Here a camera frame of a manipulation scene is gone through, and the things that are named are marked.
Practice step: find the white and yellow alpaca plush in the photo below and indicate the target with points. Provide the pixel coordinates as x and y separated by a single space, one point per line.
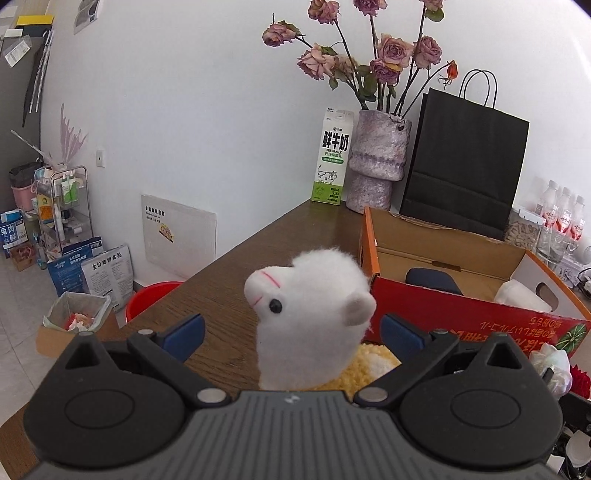
309 314

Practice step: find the clear glass cup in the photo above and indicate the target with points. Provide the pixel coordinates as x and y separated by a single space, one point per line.
551 244

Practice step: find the blue pet food bag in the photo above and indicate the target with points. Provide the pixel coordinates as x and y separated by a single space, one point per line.
69 272

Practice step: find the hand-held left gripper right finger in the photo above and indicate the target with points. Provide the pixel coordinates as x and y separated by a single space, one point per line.
401 339

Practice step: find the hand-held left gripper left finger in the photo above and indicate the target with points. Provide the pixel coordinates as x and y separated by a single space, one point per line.
184 334

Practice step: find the red fabric flower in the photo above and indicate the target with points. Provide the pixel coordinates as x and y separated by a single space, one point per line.
582 381

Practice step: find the white and green milk carton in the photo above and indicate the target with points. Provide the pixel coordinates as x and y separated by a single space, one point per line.
332 157

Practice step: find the red plastic bucket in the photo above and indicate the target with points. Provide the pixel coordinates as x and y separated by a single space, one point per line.
147 300

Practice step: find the white wall outlet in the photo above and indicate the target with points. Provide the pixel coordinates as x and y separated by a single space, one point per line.
100 158

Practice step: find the purple mottled vase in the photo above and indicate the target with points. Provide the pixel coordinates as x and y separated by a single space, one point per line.
376 157

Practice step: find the clear jar of seeds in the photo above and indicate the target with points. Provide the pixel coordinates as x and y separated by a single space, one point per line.
521 233

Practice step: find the red and orange cardboard box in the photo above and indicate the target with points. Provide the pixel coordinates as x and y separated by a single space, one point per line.
461 314

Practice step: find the wall poster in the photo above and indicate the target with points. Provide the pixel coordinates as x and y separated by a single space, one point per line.
87 14

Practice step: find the dried pink rose bouquet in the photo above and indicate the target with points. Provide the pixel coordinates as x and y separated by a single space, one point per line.
388 50

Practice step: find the cardboard trash box with bag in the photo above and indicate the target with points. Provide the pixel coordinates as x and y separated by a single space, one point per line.
78 323

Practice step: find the white wall panel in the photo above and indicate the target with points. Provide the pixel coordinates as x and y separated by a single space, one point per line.
180 235

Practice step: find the black paper bag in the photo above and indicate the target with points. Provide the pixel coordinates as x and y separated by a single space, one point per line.
466 161

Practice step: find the white fabric flower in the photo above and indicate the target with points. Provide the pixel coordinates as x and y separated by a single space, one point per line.
549 364

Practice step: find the white pet food bag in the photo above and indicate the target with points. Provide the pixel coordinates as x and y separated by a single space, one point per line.
108 277

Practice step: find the white round speaker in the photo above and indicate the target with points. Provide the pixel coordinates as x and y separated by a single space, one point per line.
585 256

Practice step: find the pink feather wall sticker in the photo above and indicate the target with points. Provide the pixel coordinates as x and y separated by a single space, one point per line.
69 134

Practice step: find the pink bin with black bag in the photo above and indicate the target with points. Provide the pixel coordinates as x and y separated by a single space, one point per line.
23 189

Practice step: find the clear tissue packet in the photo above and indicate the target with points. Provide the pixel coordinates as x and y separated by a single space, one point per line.
521 295

